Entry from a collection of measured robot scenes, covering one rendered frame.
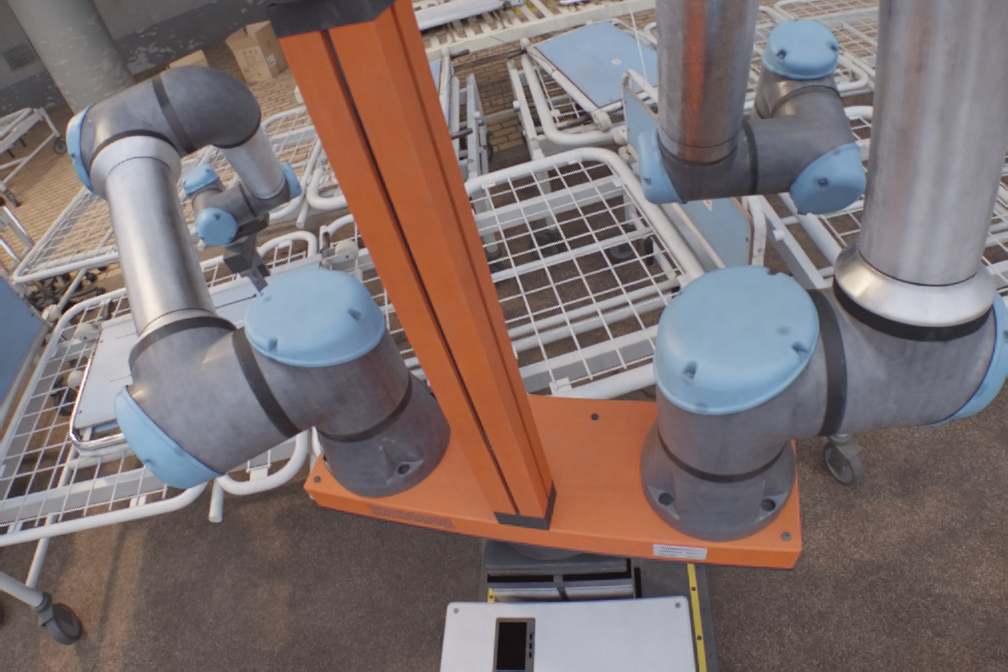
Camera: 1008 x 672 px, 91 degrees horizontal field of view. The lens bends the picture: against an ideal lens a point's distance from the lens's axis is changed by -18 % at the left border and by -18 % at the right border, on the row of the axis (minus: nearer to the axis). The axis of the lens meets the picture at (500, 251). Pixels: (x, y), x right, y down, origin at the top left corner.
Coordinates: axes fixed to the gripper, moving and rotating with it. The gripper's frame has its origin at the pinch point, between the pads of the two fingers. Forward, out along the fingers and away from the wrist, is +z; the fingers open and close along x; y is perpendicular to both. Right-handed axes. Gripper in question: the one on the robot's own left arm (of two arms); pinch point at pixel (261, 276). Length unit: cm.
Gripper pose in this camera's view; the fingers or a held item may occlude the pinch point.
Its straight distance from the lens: 145.2
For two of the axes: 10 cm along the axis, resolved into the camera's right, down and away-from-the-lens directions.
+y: -9.6, 2.8, -0.2
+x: 2.1, 6.6, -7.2
